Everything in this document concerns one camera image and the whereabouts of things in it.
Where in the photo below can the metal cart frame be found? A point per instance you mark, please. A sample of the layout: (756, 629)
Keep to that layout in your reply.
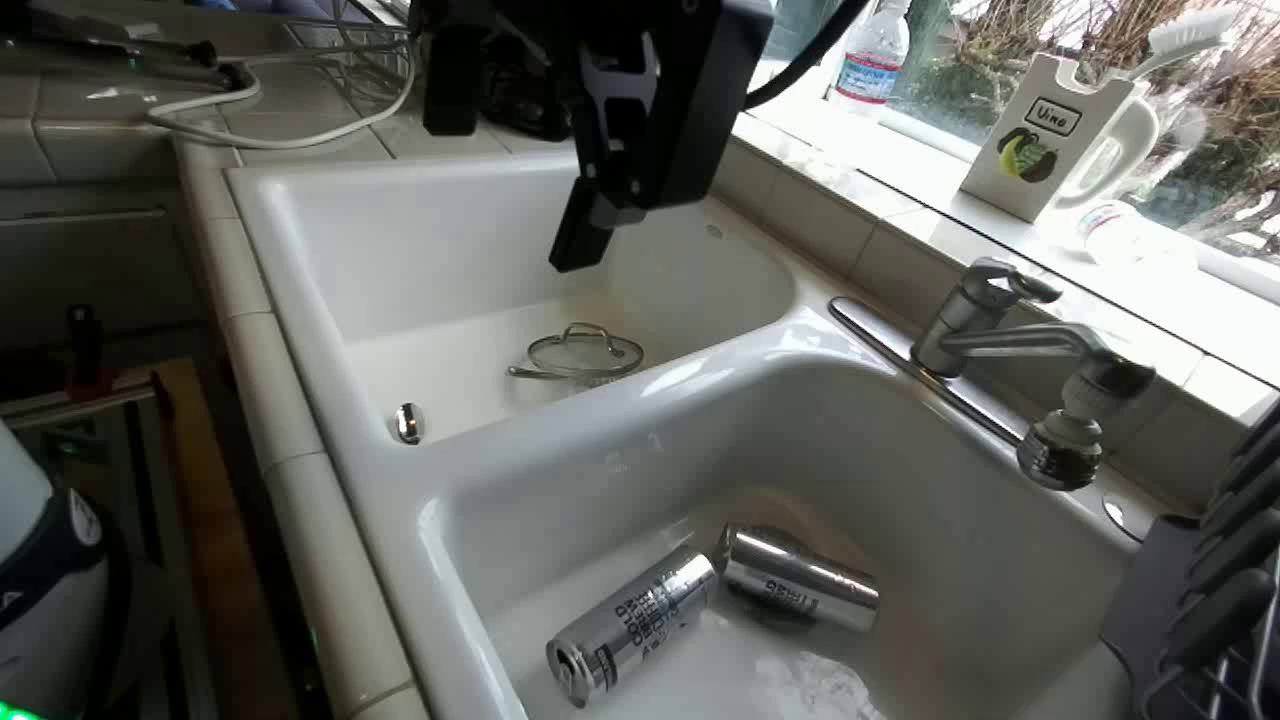
(146, 534)

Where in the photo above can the white and black appliance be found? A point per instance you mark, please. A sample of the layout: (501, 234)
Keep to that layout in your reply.
(41, 586)

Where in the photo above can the clear plastic spray bottle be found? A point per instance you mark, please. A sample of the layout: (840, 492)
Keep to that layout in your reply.
(875, 60)

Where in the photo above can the white double basin sink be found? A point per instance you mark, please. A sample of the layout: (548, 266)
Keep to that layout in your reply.
(563, 441)

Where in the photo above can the silver can with print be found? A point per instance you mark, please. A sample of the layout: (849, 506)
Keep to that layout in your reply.
(628, 642)

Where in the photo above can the small metal sink plug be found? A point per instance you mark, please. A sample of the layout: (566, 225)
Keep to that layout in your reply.
(404, 422)

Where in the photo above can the chrome sink faucet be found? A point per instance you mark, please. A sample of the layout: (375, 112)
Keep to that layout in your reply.
(983, 327)

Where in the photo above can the metal drain strainer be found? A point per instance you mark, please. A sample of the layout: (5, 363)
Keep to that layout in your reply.
(582, 352)

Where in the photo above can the faucet sprayer head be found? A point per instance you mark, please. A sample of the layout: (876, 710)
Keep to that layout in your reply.
(1072, 424)

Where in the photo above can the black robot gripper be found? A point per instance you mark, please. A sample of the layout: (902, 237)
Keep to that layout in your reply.
(694, 92)

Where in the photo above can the shiny silver metal cup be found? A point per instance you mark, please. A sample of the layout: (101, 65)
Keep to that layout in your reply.
(798, 579)

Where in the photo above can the black dish rack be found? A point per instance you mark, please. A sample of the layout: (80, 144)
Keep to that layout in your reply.
(1223, 572)

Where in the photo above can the white carton with lime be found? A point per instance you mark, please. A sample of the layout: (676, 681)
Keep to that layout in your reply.
(1035, 140)

